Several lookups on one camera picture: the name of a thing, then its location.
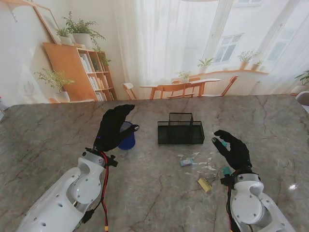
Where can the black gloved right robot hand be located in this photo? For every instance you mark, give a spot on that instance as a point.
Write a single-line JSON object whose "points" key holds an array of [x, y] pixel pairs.
{"points": [[236, 153]]}

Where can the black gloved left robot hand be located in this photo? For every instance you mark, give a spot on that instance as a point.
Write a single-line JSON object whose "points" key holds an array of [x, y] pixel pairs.
{"points": [[111, 128]]}

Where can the yellow eraser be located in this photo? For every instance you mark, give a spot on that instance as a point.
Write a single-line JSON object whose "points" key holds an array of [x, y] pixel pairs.
{"points": [[204, 184]]}

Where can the small pale blue eraser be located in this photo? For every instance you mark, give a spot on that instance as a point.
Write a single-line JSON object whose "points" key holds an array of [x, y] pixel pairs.
{"points": [[186, 162]]}

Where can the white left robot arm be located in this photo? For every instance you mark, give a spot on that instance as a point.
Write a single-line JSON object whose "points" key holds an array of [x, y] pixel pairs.
{"points": [[55, 203]]}

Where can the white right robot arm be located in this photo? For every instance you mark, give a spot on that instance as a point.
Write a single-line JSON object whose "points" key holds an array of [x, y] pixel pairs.
{"points": [[251, 205]]}

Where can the black mesh desk organizer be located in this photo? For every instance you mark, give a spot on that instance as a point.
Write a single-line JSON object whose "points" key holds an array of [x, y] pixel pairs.
{"points": [[181, 135]]}

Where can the green binder clip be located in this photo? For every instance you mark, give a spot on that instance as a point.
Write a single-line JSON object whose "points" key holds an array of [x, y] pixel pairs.
{"points": [[227, 171], [225, 144]]}

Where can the blue mesh pen cup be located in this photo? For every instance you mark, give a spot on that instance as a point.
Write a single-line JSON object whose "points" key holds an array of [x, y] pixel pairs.
{"points": [[128, 143]]}

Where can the white rounded object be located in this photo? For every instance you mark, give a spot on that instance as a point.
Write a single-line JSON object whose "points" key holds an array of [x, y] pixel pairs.
{"points": [[303, 97]]}

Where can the printed room backdrop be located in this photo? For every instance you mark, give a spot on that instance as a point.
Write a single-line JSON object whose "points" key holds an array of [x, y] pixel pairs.
{"points": [[157, 48]]}

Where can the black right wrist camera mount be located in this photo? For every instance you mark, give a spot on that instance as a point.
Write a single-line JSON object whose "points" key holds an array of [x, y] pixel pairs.
{"points": [[226, 180]]}

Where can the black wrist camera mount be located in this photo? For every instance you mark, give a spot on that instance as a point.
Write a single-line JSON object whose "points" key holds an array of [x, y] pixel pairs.
{"points": [[226, 180], [111, 161]]}

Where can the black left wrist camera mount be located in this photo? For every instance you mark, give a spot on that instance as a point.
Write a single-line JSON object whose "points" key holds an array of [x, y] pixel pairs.
{"points": [[111, 161]]}

